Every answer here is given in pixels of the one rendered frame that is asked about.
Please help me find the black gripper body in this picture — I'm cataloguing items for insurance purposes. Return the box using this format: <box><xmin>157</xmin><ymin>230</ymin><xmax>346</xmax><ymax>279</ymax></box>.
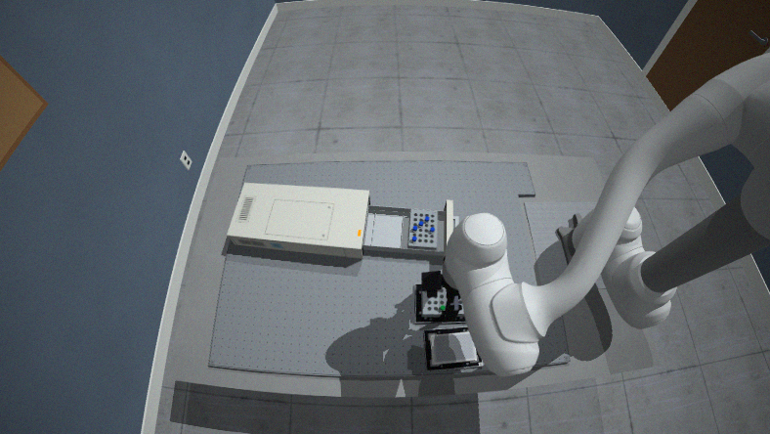
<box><xmin>442</xmin><ymin>275</ymin><xmax>460</xmax><ymax>299</ymax></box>

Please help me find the black rectangular frame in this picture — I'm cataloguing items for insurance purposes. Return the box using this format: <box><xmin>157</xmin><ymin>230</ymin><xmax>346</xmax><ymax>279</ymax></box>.
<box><xmin>423</xmin><ymin>326</ymin><xmax>483</xmax><ymax>371</ymax></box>

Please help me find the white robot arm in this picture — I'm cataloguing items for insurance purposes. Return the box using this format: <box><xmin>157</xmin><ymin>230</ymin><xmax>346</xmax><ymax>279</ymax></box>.
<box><xmin>421</xmin><ymin>53</ymin><xmax>770</xmax><ymax>376</ymax></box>

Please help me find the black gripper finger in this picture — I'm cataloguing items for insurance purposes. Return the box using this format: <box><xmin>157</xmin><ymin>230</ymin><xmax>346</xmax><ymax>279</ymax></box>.
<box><xmin>440</xmin><ymin>291</ymin><xmax>462</xmax><ymax>322</ymax></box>

